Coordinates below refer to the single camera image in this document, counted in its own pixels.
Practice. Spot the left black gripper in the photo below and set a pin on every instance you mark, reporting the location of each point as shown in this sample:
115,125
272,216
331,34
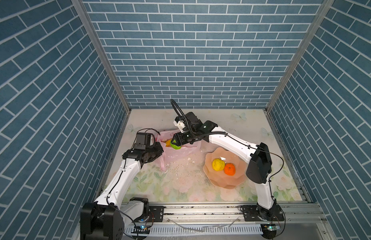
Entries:
159,150

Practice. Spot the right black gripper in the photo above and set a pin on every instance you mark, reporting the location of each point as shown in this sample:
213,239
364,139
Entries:
179,139

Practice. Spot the green fake fruit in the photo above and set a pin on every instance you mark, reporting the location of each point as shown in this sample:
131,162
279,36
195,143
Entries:
175,146

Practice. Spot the pink plastic bag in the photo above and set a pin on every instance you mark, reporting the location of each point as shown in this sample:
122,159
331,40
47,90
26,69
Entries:
171,154

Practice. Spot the yellow fake fruit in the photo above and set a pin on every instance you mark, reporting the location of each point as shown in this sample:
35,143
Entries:
218,165

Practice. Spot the orange fake fruit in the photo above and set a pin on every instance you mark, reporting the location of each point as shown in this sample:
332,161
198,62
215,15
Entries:
229,169

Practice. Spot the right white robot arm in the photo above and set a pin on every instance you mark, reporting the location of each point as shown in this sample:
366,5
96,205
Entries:
257,157

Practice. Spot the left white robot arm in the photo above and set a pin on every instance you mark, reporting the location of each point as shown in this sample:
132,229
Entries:
106,218

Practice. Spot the pink scalloped bowl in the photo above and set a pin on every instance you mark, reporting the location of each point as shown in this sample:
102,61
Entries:
220,179

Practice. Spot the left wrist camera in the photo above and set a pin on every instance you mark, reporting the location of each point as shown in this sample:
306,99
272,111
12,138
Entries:
143,141

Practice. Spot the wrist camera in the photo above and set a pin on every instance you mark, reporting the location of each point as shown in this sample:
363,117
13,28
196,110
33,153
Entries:
188,120
143,141

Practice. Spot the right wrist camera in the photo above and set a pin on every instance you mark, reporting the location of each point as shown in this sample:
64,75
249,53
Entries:
188,120

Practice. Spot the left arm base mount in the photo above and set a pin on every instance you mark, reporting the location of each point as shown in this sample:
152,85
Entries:
155,213

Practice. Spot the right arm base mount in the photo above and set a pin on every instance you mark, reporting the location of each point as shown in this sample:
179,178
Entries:
253,213

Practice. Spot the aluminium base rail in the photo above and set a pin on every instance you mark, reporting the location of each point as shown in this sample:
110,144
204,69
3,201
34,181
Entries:
221,219

